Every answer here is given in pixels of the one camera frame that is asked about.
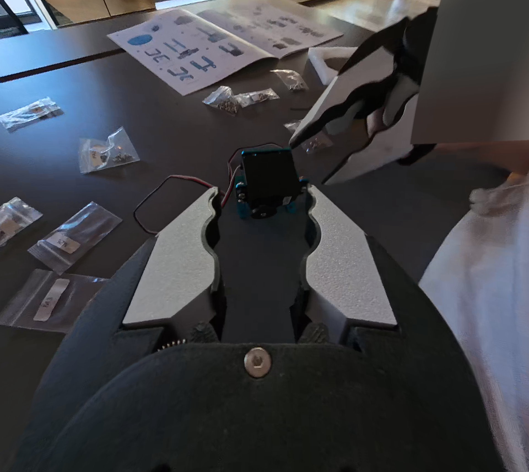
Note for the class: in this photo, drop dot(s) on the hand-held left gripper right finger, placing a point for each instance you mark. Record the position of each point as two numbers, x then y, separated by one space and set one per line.
347 269

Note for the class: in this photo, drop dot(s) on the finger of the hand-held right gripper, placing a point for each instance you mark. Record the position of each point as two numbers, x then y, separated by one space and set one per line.
343 96
372 153

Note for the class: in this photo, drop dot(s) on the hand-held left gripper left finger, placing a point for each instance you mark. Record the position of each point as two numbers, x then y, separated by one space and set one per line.
173 265

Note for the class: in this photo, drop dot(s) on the black servo with blue bracket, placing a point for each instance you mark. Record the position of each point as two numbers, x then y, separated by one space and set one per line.
266 174

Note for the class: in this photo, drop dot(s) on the person's right forearm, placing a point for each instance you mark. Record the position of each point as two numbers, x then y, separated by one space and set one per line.
475 160

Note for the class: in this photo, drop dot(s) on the dark desk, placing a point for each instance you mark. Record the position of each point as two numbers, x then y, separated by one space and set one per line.
165 129

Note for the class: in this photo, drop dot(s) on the clear plastic screw bag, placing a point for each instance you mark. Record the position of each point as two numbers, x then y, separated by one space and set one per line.
291 79
53 300
16 220
29 114
74 238
107 151

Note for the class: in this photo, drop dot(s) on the clear screw bag white label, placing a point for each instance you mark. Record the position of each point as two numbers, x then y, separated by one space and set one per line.
316 144

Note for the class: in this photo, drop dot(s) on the long clear screw bag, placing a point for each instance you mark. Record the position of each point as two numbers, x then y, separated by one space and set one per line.
256 96

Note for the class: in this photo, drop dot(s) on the bag full of screws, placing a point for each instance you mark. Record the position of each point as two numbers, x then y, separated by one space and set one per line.
221 100

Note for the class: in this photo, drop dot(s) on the person's white shirt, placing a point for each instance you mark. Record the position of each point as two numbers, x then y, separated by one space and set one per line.
475 315

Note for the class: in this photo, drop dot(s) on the white instruction booklet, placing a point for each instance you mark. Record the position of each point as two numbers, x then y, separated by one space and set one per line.
186 50

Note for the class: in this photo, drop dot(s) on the white foam frame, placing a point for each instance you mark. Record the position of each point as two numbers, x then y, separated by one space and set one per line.
320 67

